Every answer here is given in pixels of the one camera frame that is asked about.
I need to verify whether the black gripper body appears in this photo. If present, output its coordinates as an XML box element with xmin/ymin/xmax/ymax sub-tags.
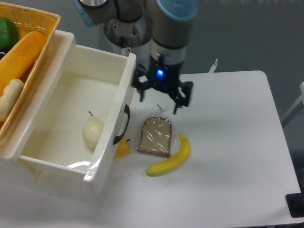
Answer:
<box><xmin>132</xmin><ymin>56</ymin><xmax>193</xmax><ymax>107</ymax></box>

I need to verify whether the pale white pear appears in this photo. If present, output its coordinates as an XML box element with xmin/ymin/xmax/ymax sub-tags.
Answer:
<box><xmin>82</xmin><ymin>111</ymin><xmax>104</xmax><ymax>148</ymax></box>

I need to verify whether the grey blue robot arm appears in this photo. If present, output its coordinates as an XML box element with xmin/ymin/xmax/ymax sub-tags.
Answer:
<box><xmin>75</xmin><ymin>0</ymin><xmax>199</xmax><ymax>109</ymax></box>

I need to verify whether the white upper drawer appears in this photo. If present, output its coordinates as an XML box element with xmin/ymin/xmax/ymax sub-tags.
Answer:
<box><xmin>18</xmin><ymin>44</ymin><xmax>137</xmax><ymax>196</ymax></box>

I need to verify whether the white drawer cabinet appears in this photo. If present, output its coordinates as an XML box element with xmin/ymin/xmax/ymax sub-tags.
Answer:
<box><xmin>0</xmin><ymin>29</ymin><xmax>105</xmax><ymax>198</ymax></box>

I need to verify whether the bagged brown bread slice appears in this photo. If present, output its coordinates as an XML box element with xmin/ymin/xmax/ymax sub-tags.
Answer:
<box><xmin>136</xmin><ymin>104</ymin><xmax>174</xmax><ymax>158</ymax></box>

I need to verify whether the small yellow bell pepper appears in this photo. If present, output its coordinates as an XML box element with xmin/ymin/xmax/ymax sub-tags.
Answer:
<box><xmin>114</xmin><ymin>138</ymin><xmax>131</xmax><ymax>159</ymax></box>

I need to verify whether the yellow banana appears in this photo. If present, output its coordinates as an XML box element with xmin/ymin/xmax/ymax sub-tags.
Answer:
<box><xmin>145</xmin><ymin>133</ymin><xmax>191</xmax><ymax>177</ymax></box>

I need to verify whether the orange baguette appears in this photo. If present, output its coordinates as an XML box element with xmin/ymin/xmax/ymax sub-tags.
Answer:
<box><xmin>0</xmin><ymin>31</ymin><xmax>47</xmax><ymax>95</ymax></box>

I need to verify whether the yellow woven plastic basket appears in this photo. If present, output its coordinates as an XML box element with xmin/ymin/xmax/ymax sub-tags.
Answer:
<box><xmin>0</xmin><ymin>2</ymin><xmax>60</xmax><ymax>140</ymax></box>

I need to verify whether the dark purple fruit in basket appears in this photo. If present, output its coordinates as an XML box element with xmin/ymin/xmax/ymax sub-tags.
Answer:
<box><xmin>0</xmin><ymin>51</ymin><xmax>6</xmax><ymax>59</ymax></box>

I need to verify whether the green bell pepper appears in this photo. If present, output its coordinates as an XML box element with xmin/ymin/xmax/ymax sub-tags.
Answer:
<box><xmin>0</xmin><ymin>17</ymin><xmax>19</xmax><ymax>49</ymax></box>

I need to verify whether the black device at table edge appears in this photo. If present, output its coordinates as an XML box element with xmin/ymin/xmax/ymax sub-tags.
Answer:
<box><xmin>285</xmin><ymin>193</ymin><xmax>304</xmax><ymax>218</ymax></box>

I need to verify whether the black drawer handle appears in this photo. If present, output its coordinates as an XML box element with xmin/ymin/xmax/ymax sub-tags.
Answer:
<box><xmin>113</xmin><ymin>104</ymin><xmax>130</xmax><ymax>145</ymax></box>

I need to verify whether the white bracket right of table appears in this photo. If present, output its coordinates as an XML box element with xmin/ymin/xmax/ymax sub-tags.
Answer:
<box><xmin>208</xmin><ymin>58</ymin><xmax>219</xmax><ymax>73</ymax></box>

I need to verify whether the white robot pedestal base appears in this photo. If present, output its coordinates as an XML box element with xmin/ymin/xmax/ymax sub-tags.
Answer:
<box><xmin>104</xmin><ymin>15</ymin><xmax>152</xmax><ymax>68</ymax></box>

